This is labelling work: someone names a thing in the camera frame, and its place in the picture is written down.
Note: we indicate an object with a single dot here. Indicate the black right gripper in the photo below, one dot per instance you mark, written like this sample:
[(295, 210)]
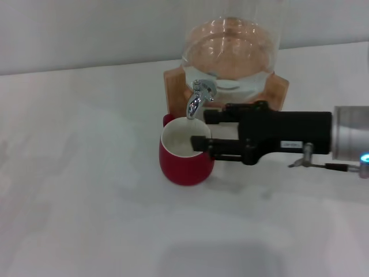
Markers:
[(288, 130)]

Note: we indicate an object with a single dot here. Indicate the chrome faucet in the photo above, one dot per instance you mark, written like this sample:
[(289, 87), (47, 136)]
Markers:
[(194, 102)]

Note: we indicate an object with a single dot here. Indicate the red ceramic cup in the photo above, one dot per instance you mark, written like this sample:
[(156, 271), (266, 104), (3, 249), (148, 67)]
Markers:
[(184, 167)]

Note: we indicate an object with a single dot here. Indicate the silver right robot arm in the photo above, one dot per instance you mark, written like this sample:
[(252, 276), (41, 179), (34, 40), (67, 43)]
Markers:
[(351, 130)]

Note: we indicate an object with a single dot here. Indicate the wooden dispenser stand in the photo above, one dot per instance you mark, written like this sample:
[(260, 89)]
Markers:
[(176, 92)]

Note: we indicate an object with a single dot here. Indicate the glass water dispenser jar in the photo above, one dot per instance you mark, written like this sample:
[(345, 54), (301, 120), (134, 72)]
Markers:
[(230, 43)]

